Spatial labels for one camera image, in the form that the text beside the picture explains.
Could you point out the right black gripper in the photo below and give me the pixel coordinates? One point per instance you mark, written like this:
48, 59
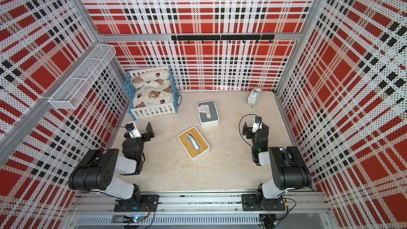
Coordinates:
249, 134

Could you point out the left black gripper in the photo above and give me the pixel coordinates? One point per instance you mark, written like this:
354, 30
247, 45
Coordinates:
147, 138

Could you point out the wooden tissue box lid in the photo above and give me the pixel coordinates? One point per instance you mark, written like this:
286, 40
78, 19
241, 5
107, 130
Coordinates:
194, 132

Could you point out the blue tissue paper pack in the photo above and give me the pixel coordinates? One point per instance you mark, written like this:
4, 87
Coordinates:
193, 142

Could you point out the white tissue box base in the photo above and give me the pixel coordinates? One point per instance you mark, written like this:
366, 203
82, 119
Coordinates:
193, 154
209, 122

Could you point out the yellow tissue paper pack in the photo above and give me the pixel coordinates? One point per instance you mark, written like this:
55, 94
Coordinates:
206, 110

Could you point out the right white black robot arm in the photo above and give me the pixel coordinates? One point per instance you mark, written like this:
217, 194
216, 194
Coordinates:
289, 171

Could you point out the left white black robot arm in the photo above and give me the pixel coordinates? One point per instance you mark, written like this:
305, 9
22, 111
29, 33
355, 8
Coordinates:
95, 172

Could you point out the white soap dispenser bottle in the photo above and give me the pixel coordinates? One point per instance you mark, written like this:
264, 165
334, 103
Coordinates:
254, 96

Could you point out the bear print pillow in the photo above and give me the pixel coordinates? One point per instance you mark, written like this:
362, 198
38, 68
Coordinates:
152, 88

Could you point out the green circuit board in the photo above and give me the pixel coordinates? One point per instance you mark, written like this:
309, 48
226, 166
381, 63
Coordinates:
133, 219

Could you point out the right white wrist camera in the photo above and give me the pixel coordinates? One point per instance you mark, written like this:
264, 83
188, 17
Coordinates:
257, 124

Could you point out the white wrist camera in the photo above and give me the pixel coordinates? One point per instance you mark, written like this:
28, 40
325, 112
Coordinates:
132, 131
257, 124

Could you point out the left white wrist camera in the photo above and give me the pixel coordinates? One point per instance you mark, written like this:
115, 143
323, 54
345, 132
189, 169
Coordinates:
132, 131

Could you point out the white wire mesh shelf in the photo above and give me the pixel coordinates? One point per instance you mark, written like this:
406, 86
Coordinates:
74, 89

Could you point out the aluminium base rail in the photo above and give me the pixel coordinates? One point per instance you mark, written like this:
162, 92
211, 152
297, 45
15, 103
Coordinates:
203, 210

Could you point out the black wall hook rail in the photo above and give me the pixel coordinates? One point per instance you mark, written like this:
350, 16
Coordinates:
190, 38

